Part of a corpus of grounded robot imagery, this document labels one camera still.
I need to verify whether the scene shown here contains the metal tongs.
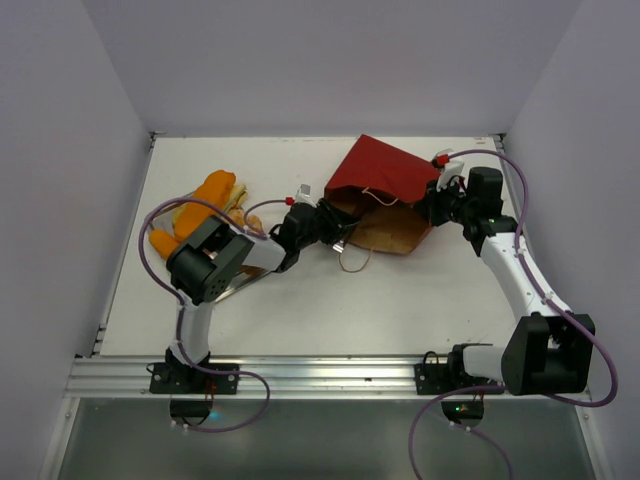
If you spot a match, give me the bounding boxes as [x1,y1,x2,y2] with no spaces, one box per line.
[332,217,361,254]

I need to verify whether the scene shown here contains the red brown paper bag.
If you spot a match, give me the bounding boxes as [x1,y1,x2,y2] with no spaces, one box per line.
[323,135,439,256]

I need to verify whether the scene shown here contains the sugared round fake bun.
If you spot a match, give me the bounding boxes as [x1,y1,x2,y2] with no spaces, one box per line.
[228,208,264,234]

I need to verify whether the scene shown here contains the fake triangle sandwich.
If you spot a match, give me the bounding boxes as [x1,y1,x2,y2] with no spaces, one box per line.
[224,183,248,212]

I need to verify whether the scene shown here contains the orange fake pastry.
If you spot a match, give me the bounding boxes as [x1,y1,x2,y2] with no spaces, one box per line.
[174,170,236,241]

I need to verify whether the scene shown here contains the long orange fake loaf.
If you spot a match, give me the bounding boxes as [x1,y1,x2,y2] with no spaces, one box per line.
[149,229,180,260]

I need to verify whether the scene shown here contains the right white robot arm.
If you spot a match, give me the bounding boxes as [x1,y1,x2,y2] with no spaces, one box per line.
[424,160,595,395]

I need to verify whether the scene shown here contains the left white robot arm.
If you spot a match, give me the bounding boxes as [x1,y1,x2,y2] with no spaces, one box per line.
[150,199,360,394]

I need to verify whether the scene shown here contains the stainless steel tray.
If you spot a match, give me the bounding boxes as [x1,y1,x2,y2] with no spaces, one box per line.
[143,192,266,304]

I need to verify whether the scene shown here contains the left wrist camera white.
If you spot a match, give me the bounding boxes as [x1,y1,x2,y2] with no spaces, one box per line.
[285,184,313,206]

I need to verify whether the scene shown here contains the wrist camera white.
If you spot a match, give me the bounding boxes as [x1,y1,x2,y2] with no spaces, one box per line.
[285,184,313,206]
[431,149,464,192]

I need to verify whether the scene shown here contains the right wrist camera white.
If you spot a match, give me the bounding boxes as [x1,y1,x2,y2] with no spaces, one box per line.
[431,149,464,192]

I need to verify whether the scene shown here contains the aluminium mounting rail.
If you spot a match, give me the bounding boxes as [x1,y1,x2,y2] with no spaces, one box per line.
[59,353,594,401]

